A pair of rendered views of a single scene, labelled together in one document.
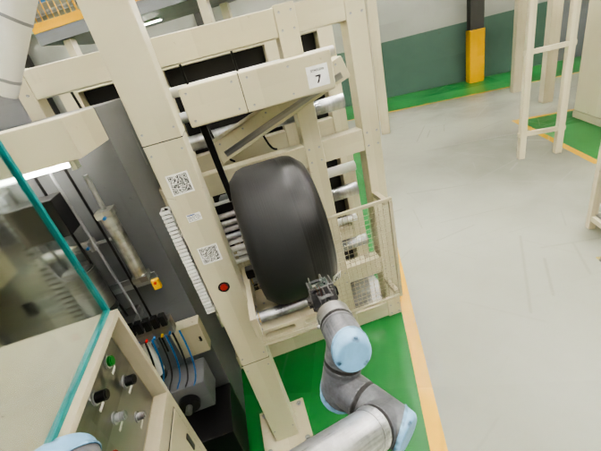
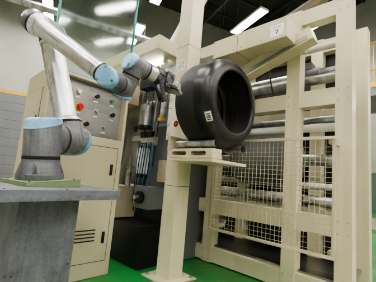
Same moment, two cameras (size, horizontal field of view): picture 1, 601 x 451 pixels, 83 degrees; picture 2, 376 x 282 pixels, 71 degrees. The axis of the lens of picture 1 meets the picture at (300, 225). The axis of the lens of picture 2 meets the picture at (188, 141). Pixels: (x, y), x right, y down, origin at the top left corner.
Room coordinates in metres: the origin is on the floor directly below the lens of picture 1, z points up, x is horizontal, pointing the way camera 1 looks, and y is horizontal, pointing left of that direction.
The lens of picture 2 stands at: (0.03, -1.16, 0.69)
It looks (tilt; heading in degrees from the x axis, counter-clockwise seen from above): 8 degrees up; 51
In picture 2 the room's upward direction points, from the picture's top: 5 degrees clockwise
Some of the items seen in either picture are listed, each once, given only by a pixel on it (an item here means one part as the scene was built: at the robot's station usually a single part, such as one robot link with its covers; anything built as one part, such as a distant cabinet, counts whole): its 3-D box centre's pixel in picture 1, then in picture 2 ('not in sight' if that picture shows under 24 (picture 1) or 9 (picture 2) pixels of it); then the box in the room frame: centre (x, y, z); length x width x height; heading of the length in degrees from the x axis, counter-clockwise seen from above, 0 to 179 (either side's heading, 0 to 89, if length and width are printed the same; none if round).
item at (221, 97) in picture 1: (257, 87); (254, 46); (1.55, 0.03, 1.71); 0.61 x 0.25 x 0.15; 97
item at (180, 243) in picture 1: (190, 262); (173, 108); (1.15, 0.45, 1.19); 0.05 x 0.04 x 0.48; 7
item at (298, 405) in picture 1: (285, 426); (168, 275); (1.19, 0.37, 0.01); 0.27 x 0.27 x 0.02; 7
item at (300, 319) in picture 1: (300, 316); (194, 154); (1.10, 0.10, 0.84); 0.36 x 0.09 x 0.06; 97
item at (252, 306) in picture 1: (251, 298); (189, 147); (1.22, 0.29, 0.90); 0.40 x 0.03 x 0.10; 7
